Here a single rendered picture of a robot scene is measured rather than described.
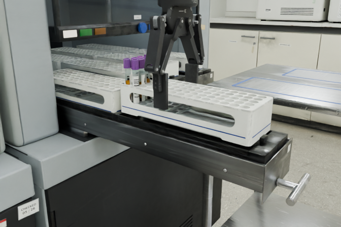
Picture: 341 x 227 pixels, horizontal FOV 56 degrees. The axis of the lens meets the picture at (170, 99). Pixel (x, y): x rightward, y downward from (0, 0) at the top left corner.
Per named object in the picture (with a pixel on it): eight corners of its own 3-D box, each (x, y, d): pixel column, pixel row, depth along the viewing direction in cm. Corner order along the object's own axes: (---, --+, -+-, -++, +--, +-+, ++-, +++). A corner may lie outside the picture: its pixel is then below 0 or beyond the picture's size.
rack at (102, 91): (37, 96, 88) (35, 74, 87) (68, 88, 96) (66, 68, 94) (114, 118, 71) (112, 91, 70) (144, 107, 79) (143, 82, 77)
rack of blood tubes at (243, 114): (119, 111, 70) (118, 83, 68) (149, 100, 77) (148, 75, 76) (249, 147, 53) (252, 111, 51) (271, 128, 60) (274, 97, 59)
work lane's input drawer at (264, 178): (27, 119, 91) (23, 87, 88) (68, 107, 102) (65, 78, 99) (289, 217, 49) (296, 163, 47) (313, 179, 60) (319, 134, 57)
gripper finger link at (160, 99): (168, 73, 59) (166, 73, 59) (168, 109, 61) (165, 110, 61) (155, 71, 61) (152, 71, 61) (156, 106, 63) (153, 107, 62)
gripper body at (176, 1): (181, -17, 54) (180, 38, 57) (207, -15, 61) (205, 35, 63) (147, -16, 58) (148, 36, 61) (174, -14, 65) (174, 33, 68)
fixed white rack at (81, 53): (46, 64, 136) (45, 48, 134) (66, 60, 144) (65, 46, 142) (94, 72, 119) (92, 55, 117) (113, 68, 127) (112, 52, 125)
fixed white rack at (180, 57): (126, 66, 130) (126, 51, 128) (142, 63, 138) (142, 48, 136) (188, 76, 113) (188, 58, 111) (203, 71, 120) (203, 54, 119)
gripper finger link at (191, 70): (184, 63, 69) (186, 63, 69) (184, 95, 71) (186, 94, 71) (197, 65, 67) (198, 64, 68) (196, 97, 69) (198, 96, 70)
